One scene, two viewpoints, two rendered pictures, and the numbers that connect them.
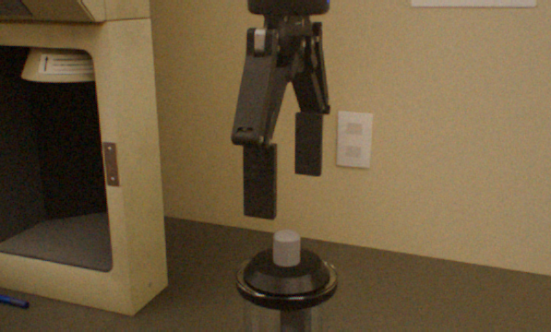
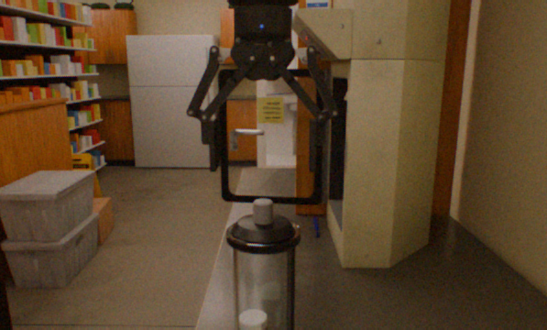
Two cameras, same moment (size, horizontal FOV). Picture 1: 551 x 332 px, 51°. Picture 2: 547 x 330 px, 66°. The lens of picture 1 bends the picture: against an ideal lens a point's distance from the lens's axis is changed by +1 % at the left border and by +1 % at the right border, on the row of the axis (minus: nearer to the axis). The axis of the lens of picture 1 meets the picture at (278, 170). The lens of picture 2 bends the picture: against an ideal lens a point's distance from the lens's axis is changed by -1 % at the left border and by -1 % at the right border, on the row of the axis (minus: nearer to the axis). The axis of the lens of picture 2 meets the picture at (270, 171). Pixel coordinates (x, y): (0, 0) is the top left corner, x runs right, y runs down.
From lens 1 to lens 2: 0.66 m
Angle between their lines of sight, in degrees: 67
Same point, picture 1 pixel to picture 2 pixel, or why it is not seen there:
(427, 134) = not seen: outside the picture
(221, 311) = (384, 297)
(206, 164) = (514, 203)
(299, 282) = (240, 230)
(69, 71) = not seen: hidden behind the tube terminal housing
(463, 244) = not seen: outside the picture
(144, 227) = (366, 212)
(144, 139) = (378, 148)
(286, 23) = (236, 43)
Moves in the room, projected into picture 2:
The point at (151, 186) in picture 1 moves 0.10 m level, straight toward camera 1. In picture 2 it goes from (381, 185) to (348, 192)
